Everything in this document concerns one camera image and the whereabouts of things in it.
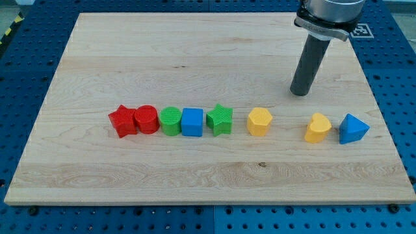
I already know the light wooden board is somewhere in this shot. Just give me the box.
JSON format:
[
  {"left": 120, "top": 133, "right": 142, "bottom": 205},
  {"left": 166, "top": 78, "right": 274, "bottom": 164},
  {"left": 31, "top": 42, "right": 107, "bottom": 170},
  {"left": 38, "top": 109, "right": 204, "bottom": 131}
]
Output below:
[{"left": 5, "top": 13, "right": 415, "bottom": 206}]

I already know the yellow heart block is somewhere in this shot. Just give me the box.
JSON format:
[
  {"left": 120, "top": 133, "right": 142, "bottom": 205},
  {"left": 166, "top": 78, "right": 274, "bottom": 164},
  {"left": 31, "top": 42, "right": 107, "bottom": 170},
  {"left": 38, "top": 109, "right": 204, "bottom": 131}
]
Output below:
[{"left": 304, "top": 112, "right": 332, "bottom": 143}]

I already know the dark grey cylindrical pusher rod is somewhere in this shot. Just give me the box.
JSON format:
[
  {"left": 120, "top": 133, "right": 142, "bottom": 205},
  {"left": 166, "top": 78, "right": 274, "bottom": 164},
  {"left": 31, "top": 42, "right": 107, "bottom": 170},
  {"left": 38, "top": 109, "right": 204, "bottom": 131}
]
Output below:
[{"left": 290, "top": 35, "right": 330, "bottom": 96}]

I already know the blue cube block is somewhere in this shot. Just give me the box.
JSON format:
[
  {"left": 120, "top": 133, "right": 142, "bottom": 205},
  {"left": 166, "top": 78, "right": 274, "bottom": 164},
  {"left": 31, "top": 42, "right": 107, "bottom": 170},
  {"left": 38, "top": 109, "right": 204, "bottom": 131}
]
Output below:
[{"left": 181, "top": 108, "right": 203, "bottom": 137}]

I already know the red cylinder block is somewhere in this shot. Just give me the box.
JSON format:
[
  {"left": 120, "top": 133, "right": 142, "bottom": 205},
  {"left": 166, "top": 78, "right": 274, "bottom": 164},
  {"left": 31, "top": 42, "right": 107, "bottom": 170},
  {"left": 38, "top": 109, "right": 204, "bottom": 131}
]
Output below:
[{"left": 134, "top": 105, "right": 160, "bottom": 135}]

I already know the white fiducial marker tag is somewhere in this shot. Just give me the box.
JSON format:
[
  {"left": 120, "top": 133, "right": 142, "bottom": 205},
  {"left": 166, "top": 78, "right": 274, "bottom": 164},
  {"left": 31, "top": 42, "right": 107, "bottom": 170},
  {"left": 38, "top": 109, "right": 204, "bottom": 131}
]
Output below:
[{"left": 350, "top": 23, "right": 374, "bottom": 39}]

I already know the red star block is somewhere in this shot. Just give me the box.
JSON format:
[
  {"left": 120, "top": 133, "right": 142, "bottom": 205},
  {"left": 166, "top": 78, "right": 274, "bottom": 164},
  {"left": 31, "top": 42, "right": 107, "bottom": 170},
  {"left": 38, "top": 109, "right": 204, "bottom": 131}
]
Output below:
[{"left": 108, "top": 105, "right": 137, "bottom": 138}]

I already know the yellow hexagon block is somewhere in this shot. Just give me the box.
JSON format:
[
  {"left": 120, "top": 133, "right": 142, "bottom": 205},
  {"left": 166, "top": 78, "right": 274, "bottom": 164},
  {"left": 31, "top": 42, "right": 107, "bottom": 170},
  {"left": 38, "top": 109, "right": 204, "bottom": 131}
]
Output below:
[{"left": 246, "top": 107, "right": 273, "bottom": 137}]

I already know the blue triangle block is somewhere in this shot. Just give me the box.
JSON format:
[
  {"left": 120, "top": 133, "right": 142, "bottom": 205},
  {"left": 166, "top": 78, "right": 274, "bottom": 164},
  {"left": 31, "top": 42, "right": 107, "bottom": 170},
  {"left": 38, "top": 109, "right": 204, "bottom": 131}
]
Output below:
[{"left": 339, "top": 114, "right": 370, "bottom": 144}]

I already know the green cylinder block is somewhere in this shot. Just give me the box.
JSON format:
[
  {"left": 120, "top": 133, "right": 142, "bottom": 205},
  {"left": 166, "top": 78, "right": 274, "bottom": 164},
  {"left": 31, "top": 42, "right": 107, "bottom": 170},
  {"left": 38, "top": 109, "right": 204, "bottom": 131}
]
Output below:
[{"left": 159, "top": 107, "right": 182, "bottom": 136}]

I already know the green star block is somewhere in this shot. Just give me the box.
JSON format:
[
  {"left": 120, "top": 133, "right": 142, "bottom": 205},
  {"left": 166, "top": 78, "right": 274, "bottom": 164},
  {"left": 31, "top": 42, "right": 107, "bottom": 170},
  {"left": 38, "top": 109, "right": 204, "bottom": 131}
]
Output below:
[{"left": 206, "top": 103, "right": 233, "bottom": 137}]

